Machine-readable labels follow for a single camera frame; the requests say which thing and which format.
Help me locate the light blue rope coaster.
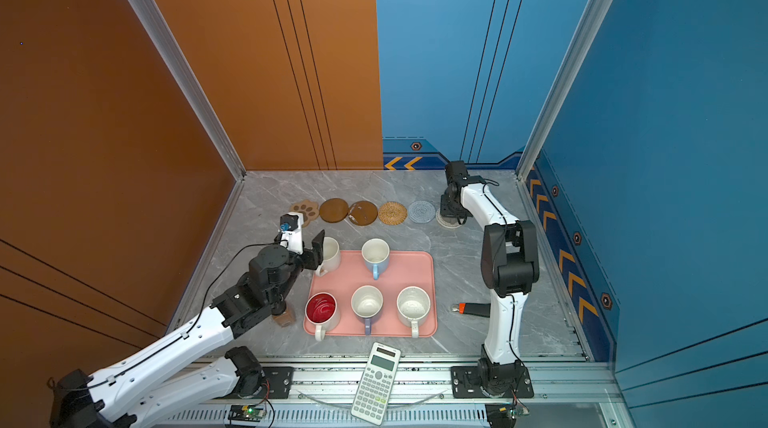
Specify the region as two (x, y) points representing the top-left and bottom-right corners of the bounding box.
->
(407, 200), (436, 224)

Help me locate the cork paw print coaster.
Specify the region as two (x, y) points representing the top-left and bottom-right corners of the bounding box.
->
(289, 199), (320, 227)

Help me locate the matte brown wooden coaster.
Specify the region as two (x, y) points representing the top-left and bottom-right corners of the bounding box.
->
(319, 197), (349, 223)

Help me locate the glossy brown wooden coaster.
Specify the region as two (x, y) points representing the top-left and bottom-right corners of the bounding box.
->
(348, 200), (378, 226)

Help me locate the light blue mug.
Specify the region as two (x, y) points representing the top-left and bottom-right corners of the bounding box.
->
(361, 238), (390, 280)

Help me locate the woven rattan coaster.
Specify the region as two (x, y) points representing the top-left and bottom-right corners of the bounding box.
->
(378, 201), (408, 226)

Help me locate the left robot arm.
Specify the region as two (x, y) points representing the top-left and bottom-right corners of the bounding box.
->
(49, 227), (325, 427)

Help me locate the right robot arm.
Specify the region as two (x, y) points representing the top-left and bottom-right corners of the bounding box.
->
(438, 160), (540, 398)

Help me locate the red inside mug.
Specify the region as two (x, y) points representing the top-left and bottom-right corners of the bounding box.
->
(304, 292), (341, 341)

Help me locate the spice jar black lid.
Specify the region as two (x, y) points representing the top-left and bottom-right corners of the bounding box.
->
(272, 304), (296, 328)

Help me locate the cream mug front right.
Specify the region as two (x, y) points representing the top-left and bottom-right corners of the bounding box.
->
(397, 286), (431, 338)

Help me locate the orange black utility knife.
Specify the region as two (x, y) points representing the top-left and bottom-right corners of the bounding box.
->
(451, 302), (491, 318)

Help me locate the white calculator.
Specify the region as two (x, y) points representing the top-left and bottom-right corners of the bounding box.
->
(351, 342), (401, 426)

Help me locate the left circuit board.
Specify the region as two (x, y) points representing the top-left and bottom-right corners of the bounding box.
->
(226, 404), (270, 426)

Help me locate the circuit board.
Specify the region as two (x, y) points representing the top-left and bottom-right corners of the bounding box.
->
(485, 404), (530, 428)
(226, 404), (270, 426)

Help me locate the right circuit board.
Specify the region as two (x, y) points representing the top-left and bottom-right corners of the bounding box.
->
(485, 404), (530, 428)

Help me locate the white mug purple handle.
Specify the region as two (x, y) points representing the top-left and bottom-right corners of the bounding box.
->
(351, 285), (384, 336)

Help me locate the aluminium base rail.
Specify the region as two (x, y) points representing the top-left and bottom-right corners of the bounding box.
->
(149, 355), (625, 428)

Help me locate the aluminium frame post right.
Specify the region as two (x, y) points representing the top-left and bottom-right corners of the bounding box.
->
(516, 0), (614, 181)

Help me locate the aluminium frame post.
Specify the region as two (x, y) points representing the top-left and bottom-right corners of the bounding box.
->
(516, 0), (614, 181)
(127, 0), (246, 182)

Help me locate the aluminium frame post left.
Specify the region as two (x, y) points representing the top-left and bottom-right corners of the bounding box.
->
(127, 0), (246, 182)

